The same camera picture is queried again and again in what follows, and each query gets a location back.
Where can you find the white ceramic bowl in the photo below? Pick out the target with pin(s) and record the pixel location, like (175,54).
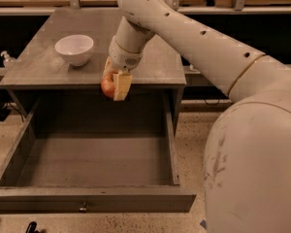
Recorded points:
(76,50)

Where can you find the grey open drawer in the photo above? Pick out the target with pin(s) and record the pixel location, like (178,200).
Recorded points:
(53,173)

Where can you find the red apple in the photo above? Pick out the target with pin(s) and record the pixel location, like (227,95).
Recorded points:
(107,85)

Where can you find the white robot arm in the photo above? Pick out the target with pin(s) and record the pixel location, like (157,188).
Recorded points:
(248,152)

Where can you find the clear pump sanitizer bottle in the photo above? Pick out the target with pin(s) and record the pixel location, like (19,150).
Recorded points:
(8,61)

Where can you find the metal drawer knob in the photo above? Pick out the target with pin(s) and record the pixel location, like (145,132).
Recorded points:
(83,208)

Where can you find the grey cabinet counter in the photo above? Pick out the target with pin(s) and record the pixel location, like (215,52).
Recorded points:
(71,101)

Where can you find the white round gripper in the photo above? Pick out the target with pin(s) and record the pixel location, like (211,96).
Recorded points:
(123,58)

